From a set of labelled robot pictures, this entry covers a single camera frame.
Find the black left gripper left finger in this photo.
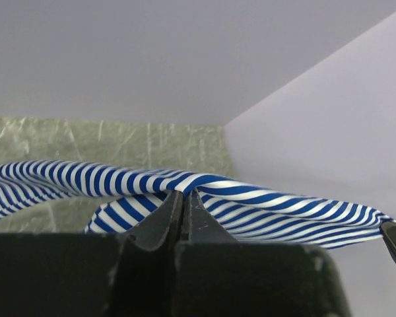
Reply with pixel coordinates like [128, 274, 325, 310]
[121, 191, 183, 251]

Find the blue white striped tank top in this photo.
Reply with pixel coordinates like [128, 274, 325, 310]
[0, 160, 390, 249]

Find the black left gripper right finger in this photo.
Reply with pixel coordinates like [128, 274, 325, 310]
[181, 190, 238, 243]

